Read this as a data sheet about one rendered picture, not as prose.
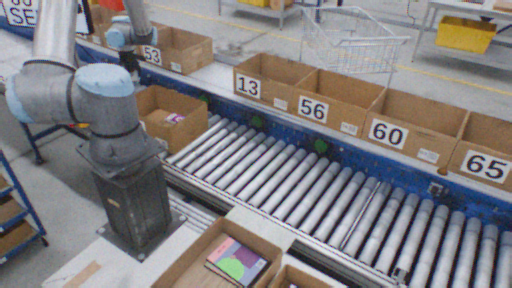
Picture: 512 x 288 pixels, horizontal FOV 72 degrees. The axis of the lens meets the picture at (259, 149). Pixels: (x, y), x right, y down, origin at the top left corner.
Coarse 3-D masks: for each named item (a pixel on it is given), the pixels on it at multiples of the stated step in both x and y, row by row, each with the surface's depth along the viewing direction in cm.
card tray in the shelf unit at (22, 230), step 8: (16, 224) 218; (24, 224) 207; (8, 232) 213; (16, 232) 205; (24, 232) 209; (32, 232) 214; (0, 240) 198; (8, 240) 202; (16, 240) 206; (0, 248) 200; (8, 248) 204
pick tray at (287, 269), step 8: (288, 264) 119; (280, 272) 116; (288, 272) 121; (296, 272) 119; (304, 272) 116; (280, 280) 119; (288, 280) 124; (296, 280) 121; (304, 280) 119; (312, 280) 116; (320, 280) 114
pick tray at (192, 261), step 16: (224, 224) 137; (208, 240) 133; (224, 240) 137; (240, 240) 136; (256, 240) 130; (192, 256) 127; (208, 256) 131; (272, 256) 129; (176, 272) 122; (192, 272) 126; (208, 272) 126; (272, 272) 122
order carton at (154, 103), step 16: (144, 96) 201; (160, 96) 207; (176, 96) 200; (144, 112) 206; (160, 112) 211; (176, 112) 207; (192, 112) 181; (160, 128) 174; (176, 128) 174; (192, 128) 186; (208, 128) 199; (176, 144) 179
